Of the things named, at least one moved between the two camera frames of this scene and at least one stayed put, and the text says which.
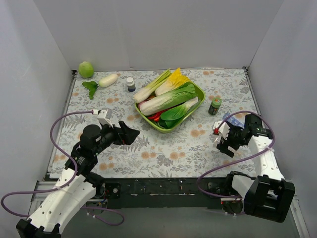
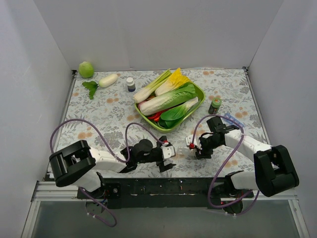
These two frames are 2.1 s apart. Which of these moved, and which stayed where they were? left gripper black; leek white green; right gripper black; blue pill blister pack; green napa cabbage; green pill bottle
Moved: right gripper black; left gripper black
Stayed: leek white green; blue pill blister pack; green pill bottle; green napa cabbage
